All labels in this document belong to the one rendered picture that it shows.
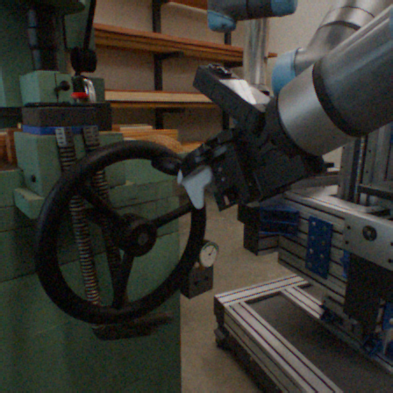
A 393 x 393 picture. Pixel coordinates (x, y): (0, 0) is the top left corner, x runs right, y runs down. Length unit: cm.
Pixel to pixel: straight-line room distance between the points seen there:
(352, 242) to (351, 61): 59
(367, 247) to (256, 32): 79
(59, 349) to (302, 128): 64
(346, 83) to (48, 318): 64
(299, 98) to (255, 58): 95
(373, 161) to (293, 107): 79
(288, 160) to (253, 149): 5
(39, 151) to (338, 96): 40
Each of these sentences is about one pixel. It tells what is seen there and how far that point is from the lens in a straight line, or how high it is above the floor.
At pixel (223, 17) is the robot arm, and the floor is 121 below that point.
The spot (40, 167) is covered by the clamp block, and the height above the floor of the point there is 92.
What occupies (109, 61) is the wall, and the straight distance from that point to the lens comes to 342.
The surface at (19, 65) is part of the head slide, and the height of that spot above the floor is 109.
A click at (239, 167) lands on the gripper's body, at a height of 94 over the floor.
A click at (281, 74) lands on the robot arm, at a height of 104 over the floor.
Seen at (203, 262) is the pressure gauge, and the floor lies 64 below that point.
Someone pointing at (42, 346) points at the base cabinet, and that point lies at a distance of 76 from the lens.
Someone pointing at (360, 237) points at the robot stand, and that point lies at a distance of 81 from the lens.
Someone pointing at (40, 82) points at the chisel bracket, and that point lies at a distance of 76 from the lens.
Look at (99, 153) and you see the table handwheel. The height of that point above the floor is 94.
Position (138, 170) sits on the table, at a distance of 72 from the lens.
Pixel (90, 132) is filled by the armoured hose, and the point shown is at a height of 96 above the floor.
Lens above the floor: 100
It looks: 15 degrees down
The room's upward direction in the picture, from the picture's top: straight up
